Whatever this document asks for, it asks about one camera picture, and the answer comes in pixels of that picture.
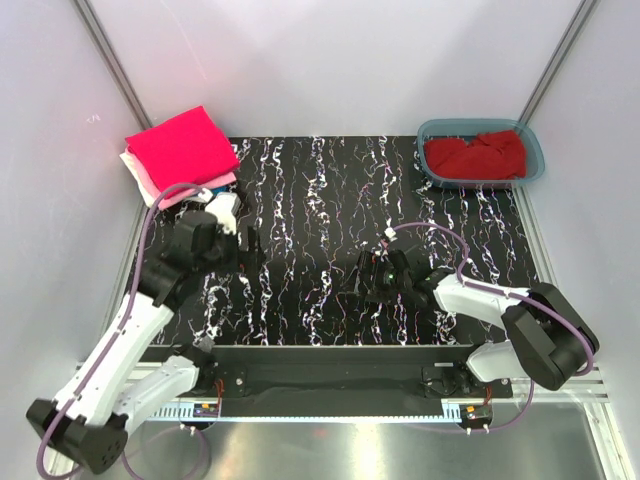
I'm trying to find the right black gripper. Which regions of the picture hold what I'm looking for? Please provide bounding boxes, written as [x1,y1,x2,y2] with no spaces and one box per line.
[339,250,412,306]

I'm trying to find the bright pink t shirt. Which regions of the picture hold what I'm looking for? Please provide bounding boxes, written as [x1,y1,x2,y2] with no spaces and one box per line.
[126,106,240,191]

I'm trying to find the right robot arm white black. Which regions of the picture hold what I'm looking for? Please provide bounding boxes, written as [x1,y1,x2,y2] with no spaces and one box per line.
[352,250,600,397]

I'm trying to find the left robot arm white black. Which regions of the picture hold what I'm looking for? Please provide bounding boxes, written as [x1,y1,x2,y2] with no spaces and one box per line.
[26,210,264,479]

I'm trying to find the folded blue t shirt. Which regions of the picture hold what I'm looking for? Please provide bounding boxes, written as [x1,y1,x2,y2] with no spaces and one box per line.
[211,182,237,196]

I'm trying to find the black marble pattern mat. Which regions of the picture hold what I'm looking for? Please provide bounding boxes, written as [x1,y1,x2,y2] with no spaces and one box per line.
[154,136,539,346]

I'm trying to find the folded light pink t shirt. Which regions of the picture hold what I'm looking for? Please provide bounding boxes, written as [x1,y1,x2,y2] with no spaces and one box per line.
[121,156,236,210]

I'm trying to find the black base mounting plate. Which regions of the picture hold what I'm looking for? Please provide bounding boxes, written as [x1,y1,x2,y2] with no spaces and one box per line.
[159,344,511,419]

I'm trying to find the folded cream t shirt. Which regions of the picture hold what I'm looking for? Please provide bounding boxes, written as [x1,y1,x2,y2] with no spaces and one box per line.
[119,150,160,207]

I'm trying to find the dark red t shirt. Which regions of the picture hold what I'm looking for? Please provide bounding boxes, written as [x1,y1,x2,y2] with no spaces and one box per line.
[424,130,527,180]

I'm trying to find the teal plastic basin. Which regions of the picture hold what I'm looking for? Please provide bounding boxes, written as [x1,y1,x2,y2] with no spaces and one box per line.
[417,118,545,189]

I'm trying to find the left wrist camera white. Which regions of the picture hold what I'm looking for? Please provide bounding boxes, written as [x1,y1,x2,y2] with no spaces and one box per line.
[204,192,241,235]

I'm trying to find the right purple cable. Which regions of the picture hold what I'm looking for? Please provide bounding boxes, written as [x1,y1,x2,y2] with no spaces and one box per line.
[389,222,601,436]

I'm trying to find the purple cable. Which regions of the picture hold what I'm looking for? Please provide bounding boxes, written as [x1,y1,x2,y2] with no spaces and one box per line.
[35,182,216,480]
[389,222,601,436]

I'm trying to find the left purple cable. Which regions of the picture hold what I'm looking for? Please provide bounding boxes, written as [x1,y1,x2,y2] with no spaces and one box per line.
[35,182,216,480]

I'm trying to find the aluminium frame rail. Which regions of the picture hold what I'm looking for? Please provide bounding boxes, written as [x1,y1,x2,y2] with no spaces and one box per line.
[44,362,640,480]

